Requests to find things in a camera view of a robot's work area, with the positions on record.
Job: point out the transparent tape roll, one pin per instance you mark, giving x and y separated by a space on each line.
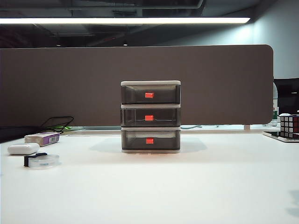
44 161

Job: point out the grey translucent drawer, empty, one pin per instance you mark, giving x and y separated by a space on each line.
133 95

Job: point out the grey translucent drawer with papers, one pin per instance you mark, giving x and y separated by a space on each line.
133 142

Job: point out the brown desk partition panel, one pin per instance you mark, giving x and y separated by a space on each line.
70 93

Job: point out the ceiling light strip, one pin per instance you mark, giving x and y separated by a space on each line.
116 20

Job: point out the white partition foot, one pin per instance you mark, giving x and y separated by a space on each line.
247 127

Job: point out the white and purple box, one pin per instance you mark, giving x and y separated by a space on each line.
45 138

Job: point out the white earbuds case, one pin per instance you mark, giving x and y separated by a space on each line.
22 149

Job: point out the black monitor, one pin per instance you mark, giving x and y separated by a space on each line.
287 95

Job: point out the white flat tray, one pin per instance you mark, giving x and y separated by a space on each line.
287 139

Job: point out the black Rubik's cube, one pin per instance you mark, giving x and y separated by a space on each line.
289 123

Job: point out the white three-drawer cabinet frame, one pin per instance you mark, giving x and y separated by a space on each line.
151 82

